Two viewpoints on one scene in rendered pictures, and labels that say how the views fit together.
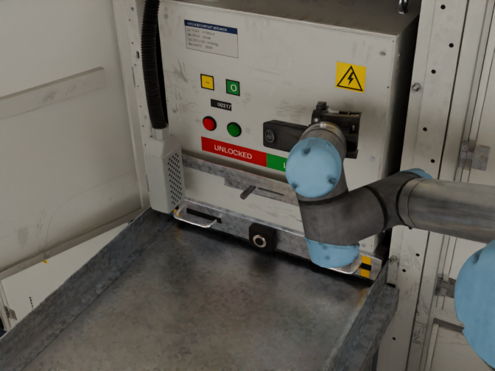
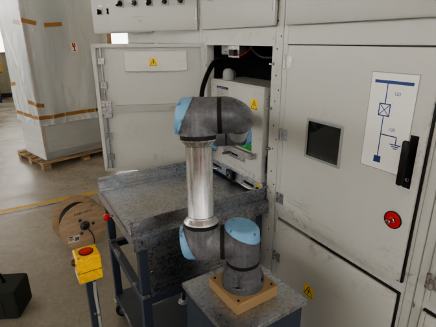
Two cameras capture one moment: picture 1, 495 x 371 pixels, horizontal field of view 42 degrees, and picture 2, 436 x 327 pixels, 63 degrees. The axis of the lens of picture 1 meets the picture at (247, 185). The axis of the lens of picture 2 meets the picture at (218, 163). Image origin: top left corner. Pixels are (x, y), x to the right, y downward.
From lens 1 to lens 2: 1.02 m
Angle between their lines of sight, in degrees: 30
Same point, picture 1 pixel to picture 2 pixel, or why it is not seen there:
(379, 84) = (261, 106)
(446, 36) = (277, 86)
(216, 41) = (223, 93)
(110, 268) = (176, 173)
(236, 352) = not seen: hidden behind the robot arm
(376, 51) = (259, 93)
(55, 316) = (148, 178)
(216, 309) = not seen: hidden behind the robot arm
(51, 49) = (177, 92)
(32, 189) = (162, 140)
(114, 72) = not seen: hidden behind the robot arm
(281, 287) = (226, 191)
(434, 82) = (275, 105)
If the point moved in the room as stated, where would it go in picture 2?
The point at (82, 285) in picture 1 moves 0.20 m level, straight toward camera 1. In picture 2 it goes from (162, 172) to (149, 186)
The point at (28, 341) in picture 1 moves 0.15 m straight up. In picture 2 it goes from (135, 180) to (133, 154)
